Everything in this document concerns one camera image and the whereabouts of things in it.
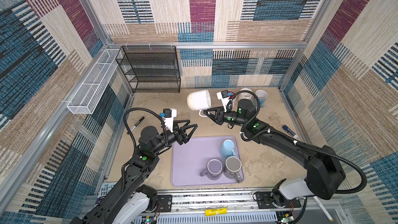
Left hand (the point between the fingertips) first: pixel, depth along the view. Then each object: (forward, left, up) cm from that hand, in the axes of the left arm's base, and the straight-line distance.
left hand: (193, 122), depth 67 cm
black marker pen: (+18, +39, -31) cm, 53 cm away
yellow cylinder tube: (-29, -9, -28) cm, 41 cm away
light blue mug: (-4, -17, -21) cm, 27 cm away
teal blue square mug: (+35, -45, -22) cm, 61 cm away
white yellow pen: (-29, -58, -29) cm, 71 cm away
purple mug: (-12, -10, -22) cm, 27 cm away
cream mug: (+10, -3, +2) cm, 11 cm away
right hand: (+7, -5, -3) cm, 9 cm away
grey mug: (-12, -18, -19) cm, 29 cm away
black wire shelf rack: (+53, +31, -12) cm, 62 cm away
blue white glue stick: (+11, -58, -28) cm, 65 cm away
